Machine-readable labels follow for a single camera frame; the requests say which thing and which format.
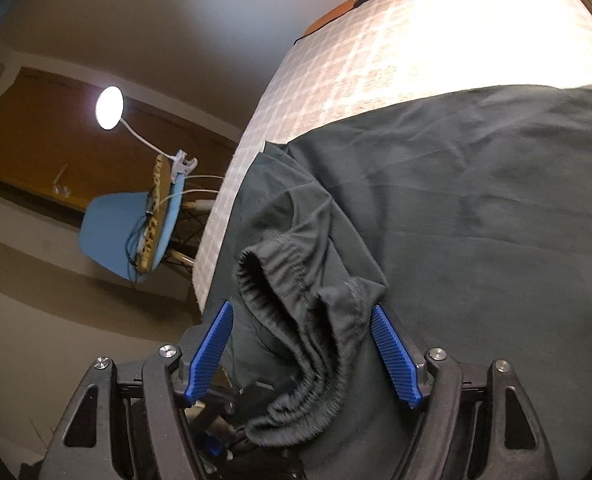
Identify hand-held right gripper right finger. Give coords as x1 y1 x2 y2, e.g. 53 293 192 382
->
371 304 559 480

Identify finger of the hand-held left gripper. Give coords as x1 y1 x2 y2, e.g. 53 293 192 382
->
188 382 277 466

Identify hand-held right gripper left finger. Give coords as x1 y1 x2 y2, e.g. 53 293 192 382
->
41 300 237 480

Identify dark grey pants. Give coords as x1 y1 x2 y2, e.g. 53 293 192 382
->
201 82 592 480

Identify light blue chair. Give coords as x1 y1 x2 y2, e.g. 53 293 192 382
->
77 191 212 283

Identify white clip-on gooseneck lamp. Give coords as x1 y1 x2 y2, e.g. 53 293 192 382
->
95 86 199 183

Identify brown wooden cabinet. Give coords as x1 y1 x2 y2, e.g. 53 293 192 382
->
0 65 244 213

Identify beige checkered bed blanket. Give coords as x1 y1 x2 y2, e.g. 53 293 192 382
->
191 0 592 311

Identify white cable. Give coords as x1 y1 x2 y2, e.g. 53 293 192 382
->
158 174 224 211

